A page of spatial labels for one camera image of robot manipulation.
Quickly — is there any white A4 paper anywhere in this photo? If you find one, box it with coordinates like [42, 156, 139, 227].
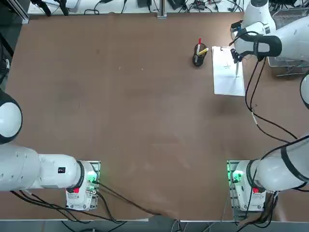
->
[212, 47, 246, 96]

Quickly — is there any black mesh pen holder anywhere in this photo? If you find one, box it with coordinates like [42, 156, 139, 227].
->
[192, 43, 208, 67]

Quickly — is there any white clipboard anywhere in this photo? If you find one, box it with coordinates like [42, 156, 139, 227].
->
[211, 45, 246, 97]

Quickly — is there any silver mesh letter tray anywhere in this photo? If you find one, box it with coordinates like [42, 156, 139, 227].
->
[267, 8, 309, 78]

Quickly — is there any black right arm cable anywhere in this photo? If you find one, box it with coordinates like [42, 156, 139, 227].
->
[228, 31, 300, 143]

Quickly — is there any aluminium profile post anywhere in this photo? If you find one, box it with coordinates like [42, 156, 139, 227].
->
[156, 0, 168, 19]

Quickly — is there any black base cable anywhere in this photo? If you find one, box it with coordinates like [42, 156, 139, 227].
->
[96, 182, 167, 216]

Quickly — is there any aluminium frame rail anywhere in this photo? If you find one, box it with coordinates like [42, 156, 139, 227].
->
[9, 0, 30, 25]

